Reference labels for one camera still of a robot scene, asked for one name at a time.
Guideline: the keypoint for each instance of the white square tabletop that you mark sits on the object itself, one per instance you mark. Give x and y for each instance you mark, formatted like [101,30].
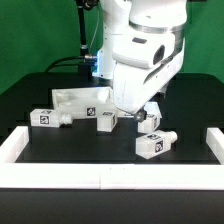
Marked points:
[83,103]

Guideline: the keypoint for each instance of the white U-shaped fence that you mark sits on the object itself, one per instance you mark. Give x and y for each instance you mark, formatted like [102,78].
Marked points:
[100,176]

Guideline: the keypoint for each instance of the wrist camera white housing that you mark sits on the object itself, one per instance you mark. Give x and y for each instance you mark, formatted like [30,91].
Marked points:
[143,51]

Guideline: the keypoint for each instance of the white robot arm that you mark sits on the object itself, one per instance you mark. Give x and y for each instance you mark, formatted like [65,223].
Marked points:
[138,17]

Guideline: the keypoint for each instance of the white sheet with tags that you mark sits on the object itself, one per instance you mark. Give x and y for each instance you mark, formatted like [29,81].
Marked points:
[150,108]

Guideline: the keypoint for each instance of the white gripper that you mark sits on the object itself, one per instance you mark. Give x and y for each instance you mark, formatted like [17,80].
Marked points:
[133,87]

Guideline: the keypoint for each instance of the black camera pole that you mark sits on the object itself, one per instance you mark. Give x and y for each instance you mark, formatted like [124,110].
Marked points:
[84,50]

